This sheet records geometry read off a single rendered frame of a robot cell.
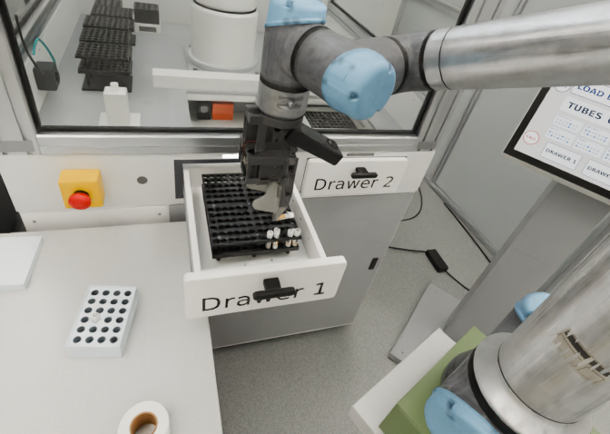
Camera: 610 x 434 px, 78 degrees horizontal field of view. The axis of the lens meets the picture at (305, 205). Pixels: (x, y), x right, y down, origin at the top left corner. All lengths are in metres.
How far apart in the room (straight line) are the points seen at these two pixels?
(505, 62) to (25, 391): 0.81
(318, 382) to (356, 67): 1.35
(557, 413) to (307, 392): 1.23
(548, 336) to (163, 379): 0.58
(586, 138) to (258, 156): 0.96
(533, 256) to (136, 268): 1.24
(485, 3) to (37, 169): 0.99
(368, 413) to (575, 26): 0.63
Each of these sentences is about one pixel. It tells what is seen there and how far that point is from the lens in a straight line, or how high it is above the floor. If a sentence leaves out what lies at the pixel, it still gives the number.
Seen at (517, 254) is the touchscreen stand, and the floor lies 0.60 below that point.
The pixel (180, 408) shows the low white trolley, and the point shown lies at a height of 0.76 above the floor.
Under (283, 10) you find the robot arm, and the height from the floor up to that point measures 1.32.
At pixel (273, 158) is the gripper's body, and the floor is 1.11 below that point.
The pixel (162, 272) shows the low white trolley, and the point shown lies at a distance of 0.87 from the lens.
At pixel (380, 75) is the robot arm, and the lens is 0.44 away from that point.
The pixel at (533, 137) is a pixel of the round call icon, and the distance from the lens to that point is 1.27.
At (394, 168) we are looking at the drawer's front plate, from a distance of 1.06.
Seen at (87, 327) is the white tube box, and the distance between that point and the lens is 0.78.
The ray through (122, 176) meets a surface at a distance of 0.92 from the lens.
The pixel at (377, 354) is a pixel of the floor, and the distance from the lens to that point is 1.75.
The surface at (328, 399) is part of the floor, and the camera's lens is 1.60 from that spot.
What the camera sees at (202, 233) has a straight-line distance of 0.84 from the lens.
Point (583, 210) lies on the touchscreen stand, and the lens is 1.42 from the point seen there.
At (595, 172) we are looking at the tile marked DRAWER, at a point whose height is 1.00.
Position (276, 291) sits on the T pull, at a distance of 0.65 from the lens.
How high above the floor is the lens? 1.43
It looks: 39 degrees down
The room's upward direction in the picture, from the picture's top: 14 degrees clockwise
